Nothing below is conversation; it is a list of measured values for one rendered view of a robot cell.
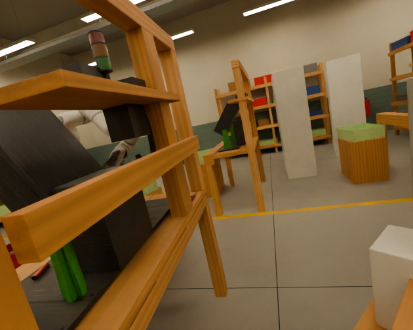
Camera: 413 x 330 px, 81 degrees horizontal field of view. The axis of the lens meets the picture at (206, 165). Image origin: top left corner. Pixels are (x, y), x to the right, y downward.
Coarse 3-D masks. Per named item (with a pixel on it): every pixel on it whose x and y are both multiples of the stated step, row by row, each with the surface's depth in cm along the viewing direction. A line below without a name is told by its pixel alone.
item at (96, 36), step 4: (88, 32) 82; (92, 32) 82; (96, 32) 82; (100, 32) 84; (88, 36) 83; (92, 36) 82; (96, 36) 82; (100, 36) 83; (92, 40) 82; (96, 40) 82; (100, 40) 83; (104, 40) 85; (92, 44) 83; (104, 44) 84
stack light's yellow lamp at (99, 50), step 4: (96, 44) 82; (100, 44) 83; (92, 48) 83; (96, 48) 83; (100, 48) 83; (104, 48) 84; (96, 52) 83; (100, 52) 83; (104, 52) 84; (96, 56) 83; (100, 56) 83; (104, 56) 84; (108, 56) 86
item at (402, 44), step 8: (400, 40) 531; (408, 40) 508; (392, 48) 564; (400, 48) 523; (392, 56) 570; (392, 64) 573; (392, 72) 577; (392, 80) 575; (392, 88) 589; (400, 96) 571; (392, 104) 593; (400, 104) 558; (400, 128) 575; (408, 128) 539
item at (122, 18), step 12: (84, 0) 84; (96, 0) 86; (108, 0) 88; (120, 0) 97; (96, 12) 94; (108, 12) 96; (120, 12) 98; (132, 12) 107; (120, 24) 108; (132, 24) 110; (144, 24) 118; (156, 24) 135; (156, 36) 132; (168, 36) 155; (156, 48) 150; (168, 48) 155
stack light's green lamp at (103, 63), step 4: (96, 60) 84; (100, 60) 83; (104, 60) 84; (108, 60) 85; (96, 64) 84; (100, 64) 84; (104, 64) 84; (108, 64) 85; (100, 68) 84; (104, 68) 84; (108, 68) 85
